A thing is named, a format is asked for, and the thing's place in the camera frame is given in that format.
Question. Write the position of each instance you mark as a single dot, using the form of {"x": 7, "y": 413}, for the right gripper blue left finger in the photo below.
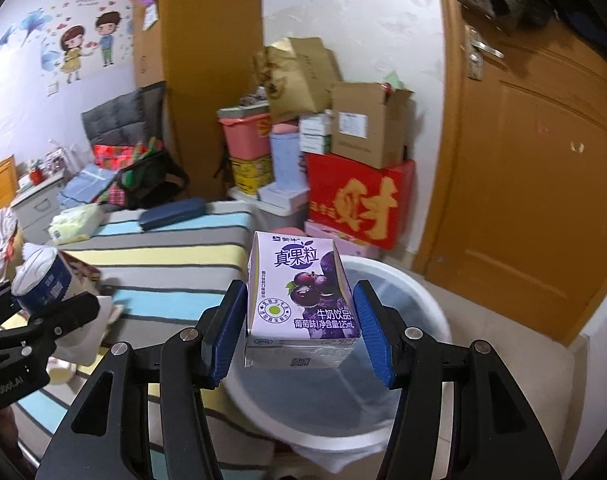
{"x": 104, "y": 434}

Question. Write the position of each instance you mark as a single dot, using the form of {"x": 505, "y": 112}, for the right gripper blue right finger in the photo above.
{"x": 495, "y": 433}

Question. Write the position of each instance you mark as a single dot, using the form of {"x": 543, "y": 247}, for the white blue milk carton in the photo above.
{"x": 45, "y": 279}

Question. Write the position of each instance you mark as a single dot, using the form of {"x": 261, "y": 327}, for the purple grape milk carton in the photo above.
{"x": 300, "y": 313}

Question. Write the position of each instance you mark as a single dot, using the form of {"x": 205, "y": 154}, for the bed with floral quilt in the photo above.
{"x": 11, "y": 234}

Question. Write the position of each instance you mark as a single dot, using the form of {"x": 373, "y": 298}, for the tissue pack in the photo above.
{"x": 76, "y": 224}

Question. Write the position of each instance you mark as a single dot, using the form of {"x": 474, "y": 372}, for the grey nightstand drawers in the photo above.
{"x": 36, "y": 208}

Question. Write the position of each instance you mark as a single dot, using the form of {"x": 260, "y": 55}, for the striped tablecloth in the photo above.
{"x": 165, "y": 279}

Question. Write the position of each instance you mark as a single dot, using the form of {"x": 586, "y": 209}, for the folded blue cloth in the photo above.
{"x": 85, "y": 187}

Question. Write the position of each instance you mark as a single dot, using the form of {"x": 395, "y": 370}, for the dark blue glasses case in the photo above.
{"x": 167, "y": 214}

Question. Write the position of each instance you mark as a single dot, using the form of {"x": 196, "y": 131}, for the red plaid cloth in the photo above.
{"x": 115, "y": 158}

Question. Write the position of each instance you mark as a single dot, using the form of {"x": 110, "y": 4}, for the wooden door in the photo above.
{"x": 518, "y": 218}

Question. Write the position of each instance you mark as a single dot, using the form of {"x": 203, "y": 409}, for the red gift box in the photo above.
{"x": 371, "y": 205}

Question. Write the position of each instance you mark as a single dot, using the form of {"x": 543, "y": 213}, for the grey cushioned chair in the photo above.
{"x": 136, "y": 117}

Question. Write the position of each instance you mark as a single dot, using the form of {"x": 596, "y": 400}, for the yellow box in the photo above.
{"x": 252, "y": 175}

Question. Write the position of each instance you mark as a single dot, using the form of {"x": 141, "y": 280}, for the pink plastic bin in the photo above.
{"x": 247, "y": 130}

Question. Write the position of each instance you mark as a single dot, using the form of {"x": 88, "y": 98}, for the light blue container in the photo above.
{"x": 288, "y": 161}

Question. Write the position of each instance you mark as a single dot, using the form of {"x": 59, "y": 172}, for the brown cardboard box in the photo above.
{"x": 370, "y": 122}

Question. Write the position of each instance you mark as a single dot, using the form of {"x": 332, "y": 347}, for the stacked white small boxes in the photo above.
{"x": 315, "y": 133}

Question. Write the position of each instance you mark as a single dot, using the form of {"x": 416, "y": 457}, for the wooden wardrobe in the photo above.
{"x": 202, "y": 50}

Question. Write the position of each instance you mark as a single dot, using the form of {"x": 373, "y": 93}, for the brown paper bag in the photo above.
{"x": 298, "y": 75}

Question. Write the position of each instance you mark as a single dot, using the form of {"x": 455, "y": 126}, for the cartoon couple wall sticker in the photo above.
{"x": 75, "y": 47}

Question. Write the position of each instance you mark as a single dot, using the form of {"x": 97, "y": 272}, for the door handle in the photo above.
{"x": 477, "y": 50}

